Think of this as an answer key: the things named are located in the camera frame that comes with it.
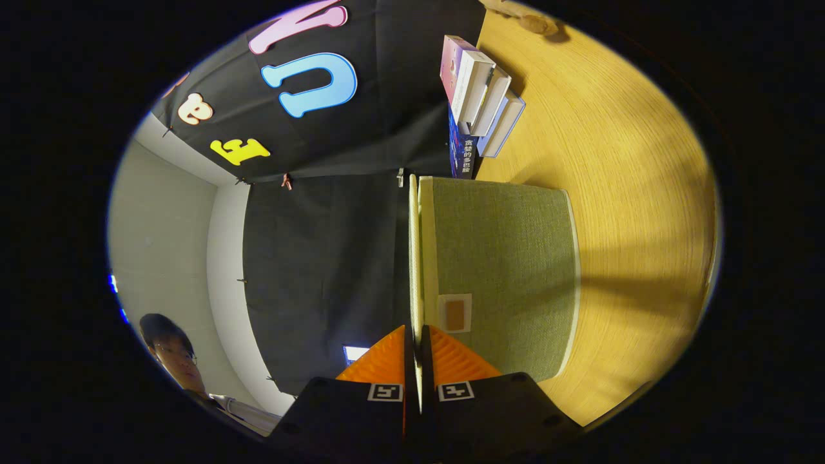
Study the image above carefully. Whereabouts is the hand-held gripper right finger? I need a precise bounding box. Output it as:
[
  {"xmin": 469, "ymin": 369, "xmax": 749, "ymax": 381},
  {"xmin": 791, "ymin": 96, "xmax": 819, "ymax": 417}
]
[{"xmin": 421, "ymin": 324, "xmax": 582, "ymax": 464}]

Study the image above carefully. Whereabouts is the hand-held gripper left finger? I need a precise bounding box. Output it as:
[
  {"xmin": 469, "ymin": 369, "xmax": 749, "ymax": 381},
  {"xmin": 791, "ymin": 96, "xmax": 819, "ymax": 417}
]
[{"xmin": 266, "ymin": 324, "xmax": 421, "ymax": 464}]

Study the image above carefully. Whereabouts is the green fabric storage box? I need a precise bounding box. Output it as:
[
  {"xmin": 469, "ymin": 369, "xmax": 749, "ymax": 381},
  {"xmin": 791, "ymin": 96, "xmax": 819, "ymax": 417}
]
[{"xmin": 408, "ymin": 174, "xmax": 582, "ymax": 384}]

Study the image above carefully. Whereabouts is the person's white shirt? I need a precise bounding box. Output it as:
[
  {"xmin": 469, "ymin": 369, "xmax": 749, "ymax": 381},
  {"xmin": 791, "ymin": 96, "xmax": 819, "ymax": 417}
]
[{"xmin": 205, "ymin": 393, "xmax": 284, "ymax": 438}]

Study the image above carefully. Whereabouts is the dark blue book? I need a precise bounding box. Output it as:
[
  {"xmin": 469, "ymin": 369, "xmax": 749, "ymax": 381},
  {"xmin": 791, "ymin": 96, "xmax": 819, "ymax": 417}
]
[{"xmin": 448, "ymin": 106, "xmax": 478, "ymax": 180}]

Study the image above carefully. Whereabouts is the person's head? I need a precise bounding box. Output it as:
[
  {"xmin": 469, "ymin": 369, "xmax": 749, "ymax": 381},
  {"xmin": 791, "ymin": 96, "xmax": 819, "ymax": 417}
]
[{"xmin": 139, "ymin": 313, "xmax": 208, "ymax": 395}]

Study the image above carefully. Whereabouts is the light blue cover book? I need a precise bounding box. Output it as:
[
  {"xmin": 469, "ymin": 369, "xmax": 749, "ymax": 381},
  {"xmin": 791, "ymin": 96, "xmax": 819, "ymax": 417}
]
[{"xmin": 477, "ymin": 90, "xmax": 527, "ymax": 159}]

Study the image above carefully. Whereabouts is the white page book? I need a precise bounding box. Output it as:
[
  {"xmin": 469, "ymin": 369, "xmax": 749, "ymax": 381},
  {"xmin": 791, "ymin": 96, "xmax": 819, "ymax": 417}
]
[{"xmin": 469, "ymin": 66, "xmax": 512, "ymax": 137}]

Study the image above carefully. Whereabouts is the pink cover book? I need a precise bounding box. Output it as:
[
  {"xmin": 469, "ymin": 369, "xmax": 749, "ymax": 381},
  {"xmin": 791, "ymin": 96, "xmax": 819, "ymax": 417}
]
[{"xmin": 440, "ymin": 35, "xmax": 497, "ymax": 123}]

